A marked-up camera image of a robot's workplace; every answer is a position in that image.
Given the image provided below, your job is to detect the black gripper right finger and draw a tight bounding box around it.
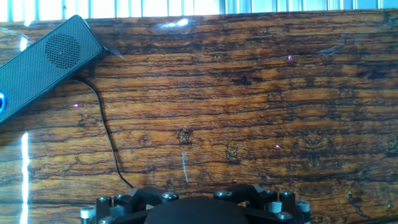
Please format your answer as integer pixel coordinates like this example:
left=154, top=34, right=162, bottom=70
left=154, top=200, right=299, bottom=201
left=213, top=184, right=312, bottom=224

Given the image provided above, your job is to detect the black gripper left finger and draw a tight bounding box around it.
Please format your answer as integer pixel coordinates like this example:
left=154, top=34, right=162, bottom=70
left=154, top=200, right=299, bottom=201
left=80, top=186, right=180, bottom=224

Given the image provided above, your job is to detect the black speaker bar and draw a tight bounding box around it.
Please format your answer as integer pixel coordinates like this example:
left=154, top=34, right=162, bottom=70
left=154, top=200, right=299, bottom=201
left=0, top=14, right=105, bottom=125

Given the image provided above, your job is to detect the wood grain table board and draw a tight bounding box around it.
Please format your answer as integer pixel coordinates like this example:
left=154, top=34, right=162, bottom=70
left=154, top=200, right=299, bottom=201
left=0, top=9, right=398, bottom=224

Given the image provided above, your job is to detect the thin black speaker cable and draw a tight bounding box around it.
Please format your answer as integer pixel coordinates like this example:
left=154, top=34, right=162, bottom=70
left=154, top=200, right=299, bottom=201
left=73, top=79, right=134, bottom=190

